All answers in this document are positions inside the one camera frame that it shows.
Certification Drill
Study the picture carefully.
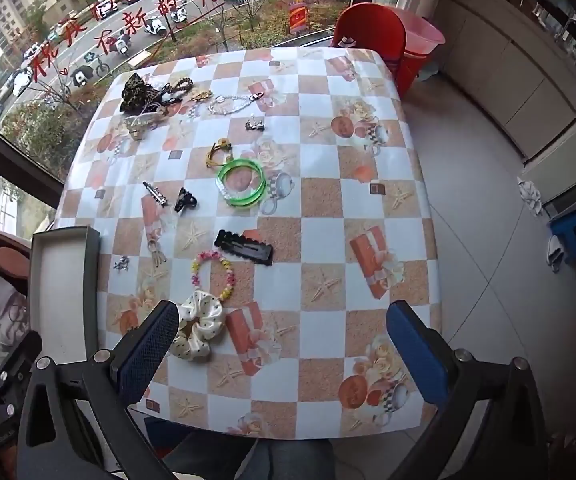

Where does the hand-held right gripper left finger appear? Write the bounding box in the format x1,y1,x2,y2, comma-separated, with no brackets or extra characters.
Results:
16,301,181,480

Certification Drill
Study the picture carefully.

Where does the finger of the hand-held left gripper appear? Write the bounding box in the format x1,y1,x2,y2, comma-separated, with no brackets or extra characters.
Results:
0,332,45,401

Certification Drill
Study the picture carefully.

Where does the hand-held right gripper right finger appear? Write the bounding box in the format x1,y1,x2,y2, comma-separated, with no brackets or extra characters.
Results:
385,300,551,480

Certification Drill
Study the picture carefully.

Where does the white polka dot scrunchie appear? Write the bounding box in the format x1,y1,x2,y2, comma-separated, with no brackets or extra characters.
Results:
169,290,229,362

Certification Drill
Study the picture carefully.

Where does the grey jewelry box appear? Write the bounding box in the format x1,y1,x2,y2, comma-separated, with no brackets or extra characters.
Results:
27,226,101,368

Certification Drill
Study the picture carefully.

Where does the pink yellow spiral hair tie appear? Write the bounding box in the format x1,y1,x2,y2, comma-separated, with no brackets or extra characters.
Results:
190,250,236,303

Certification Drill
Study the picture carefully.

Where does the black claw clip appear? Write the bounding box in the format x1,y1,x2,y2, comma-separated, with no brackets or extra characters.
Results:
174,187,200,214

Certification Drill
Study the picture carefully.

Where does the green bangle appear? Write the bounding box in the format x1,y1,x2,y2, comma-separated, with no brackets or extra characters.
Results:
217,158,268,208

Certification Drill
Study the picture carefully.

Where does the white plastic bag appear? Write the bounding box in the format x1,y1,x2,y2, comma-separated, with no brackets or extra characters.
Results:
0,276,30,353

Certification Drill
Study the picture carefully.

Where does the brown round stool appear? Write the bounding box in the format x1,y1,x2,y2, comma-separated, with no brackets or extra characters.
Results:
0,232,31,281

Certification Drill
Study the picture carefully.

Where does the beige bow hair clip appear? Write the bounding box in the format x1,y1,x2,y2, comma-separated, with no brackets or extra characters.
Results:
146,239,168,268

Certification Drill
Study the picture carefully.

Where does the black snap hair clip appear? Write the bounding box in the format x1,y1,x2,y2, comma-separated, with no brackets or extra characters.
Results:
214,229,275,267

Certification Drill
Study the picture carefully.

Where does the silver alligator hair clip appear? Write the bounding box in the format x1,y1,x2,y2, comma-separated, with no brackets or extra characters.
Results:
142,181,170,207

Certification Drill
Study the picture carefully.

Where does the white slipper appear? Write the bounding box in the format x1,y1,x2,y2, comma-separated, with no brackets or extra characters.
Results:
545,235,566,273

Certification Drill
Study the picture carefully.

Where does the white black patterned cloth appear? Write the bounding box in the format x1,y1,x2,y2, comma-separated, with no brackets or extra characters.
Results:
517,176,545,218

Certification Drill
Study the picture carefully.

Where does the checkered printed tablecloth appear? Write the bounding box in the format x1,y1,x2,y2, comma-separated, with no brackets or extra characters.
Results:
50,46,444,438

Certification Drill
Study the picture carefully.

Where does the clear claw clip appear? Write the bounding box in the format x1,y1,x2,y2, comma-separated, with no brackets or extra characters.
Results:
124,112,168,142

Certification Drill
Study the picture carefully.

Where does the leopard print scrunchie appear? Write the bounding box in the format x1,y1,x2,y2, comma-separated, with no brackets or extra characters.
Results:
119,73,165,113

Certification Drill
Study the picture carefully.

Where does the white kitchen cabinet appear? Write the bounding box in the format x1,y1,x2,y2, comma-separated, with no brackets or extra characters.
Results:
435,0,576,206

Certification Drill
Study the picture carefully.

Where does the red window lettering sticker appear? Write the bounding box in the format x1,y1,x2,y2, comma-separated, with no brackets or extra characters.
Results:
30,0,226,88

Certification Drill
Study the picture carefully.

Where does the pink plastic basin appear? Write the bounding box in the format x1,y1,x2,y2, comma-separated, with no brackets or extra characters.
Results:
398,8,446,58

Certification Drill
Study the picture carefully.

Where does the red plastic chair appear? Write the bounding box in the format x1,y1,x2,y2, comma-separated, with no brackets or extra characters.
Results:
329,2,425,101

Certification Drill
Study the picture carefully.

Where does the red lantern window sticker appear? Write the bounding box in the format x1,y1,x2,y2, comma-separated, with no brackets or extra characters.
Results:
288,0,315,37

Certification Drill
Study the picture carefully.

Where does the yellow flower hair tie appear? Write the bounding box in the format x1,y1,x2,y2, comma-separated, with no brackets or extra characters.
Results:
205,138,234,168

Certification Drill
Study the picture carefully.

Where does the braided brown hair tie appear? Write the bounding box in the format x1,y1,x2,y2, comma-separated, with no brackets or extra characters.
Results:
160,77,194,106

